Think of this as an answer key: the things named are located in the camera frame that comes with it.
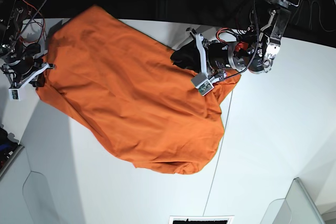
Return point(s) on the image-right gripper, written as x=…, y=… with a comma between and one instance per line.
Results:
x=208, y=57

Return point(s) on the grey panel bottom right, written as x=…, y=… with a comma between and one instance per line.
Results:
x=296, y=208

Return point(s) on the grey panel bottom left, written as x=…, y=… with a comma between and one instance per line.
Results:
x=25, y=195

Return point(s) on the white black calibration card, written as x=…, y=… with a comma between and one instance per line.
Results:
x=201, y=219

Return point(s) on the grey panel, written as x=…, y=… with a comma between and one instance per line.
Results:
x=296, y=208
x=25, y=195

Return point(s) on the clutter bin left edge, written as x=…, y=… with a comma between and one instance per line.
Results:
x=7, y=147

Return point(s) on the orange t-shirt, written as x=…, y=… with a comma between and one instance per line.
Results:
x=121, y=85

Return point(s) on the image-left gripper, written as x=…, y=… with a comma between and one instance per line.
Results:
x=26, y=71

